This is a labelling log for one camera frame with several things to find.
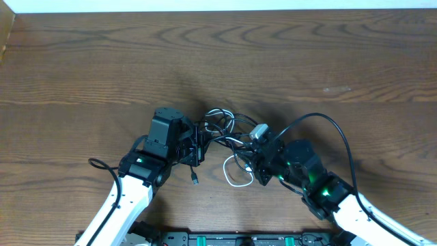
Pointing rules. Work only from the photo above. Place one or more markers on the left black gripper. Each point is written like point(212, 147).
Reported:
point(196, 149)

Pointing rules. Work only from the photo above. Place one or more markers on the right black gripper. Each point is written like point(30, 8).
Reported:
point(258, 161)

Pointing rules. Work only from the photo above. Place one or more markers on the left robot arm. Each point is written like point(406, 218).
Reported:
point(172, 139)

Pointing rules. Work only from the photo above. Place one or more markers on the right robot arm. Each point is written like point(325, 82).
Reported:
point(328, 196)

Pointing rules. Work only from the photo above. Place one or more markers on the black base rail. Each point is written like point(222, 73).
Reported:
point(144, 234)

